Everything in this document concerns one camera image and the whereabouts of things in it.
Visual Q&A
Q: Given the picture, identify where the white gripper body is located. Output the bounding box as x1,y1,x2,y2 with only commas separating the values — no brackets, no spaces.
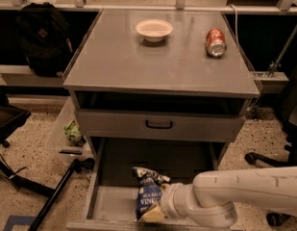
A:
160,183,195,218

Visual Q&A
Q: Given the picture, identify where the blue chip bag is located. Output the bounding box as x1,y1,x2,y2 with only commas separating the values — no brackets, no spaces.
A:
133,167,170,220

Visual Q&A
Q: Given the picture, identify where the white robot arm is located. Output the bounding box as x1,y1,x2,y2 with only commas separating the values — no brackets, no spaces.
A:
135,167,297,228

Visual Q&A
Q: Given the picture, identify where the open grey middle drawer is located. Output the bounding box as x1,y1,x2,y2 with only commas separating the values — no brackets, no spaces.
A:
66,138,236,231

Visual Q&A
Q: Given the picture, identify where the closed grey top drawer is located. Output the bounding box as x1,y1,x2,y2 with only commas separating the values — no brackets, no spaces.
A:
76,109,245,142

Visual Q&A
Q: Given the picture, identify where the grey drawer cabinet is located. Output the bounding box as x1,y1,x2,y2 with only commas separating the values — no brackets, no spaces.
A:
62,9,260,231

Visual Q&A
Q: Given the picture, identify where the green chip bag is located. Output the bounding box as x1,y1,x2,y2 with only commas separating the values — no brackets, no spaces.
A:
63,120,86,147

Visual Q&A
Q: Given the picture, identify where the clear plastic bin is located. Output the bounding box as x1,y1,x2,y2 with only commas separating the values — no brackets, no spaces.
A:
46,98,92,164

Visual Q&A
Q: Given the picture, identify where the black office chair base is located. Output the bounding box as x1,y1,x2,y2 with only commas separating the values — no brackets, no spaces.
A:
244,58,297,227

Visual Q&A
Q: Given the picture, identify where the red soda can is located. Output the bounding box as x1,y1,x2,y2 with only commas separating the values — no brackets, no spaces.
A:
206,28,227,57

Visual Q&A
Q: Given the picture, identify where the white paper bowl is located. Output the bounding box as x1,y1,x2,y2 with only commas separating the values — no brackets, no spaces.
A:
136,19,173,42

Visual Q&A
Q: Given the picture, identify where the black stand left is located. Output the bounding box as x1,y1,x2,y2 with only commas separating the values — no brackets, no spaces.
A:
0,96,89,231

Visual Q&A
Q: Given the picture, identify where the black backpack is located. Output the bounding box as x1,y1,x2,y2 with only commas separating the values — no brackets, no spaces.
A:
14,3,75,77

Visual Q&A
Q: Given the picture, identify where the black drawer handle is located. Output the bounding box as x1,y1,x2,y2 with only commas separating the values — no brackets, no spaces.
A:
145,120,173,130

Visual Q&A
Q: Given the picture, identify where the white cable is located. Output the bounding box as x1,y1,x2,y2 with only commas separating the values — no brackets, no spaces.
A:
229,3,241,50

